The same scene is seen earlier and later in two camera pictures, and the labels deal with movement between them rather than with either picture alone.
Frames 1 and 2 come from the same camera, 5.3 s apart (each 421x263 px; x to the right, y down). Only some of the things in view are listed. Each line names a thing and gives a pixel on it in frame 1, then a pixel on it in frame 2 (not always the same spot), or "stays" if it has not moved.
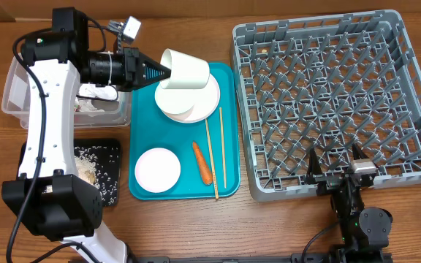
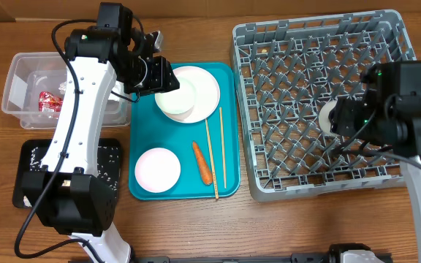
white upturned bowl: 175,101 stays
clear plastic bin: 17,101 stays
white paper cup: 187,71 to 324,117
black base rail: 256,258 stays
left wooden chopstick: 215,191 stays
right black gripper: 329,182 to 343,120
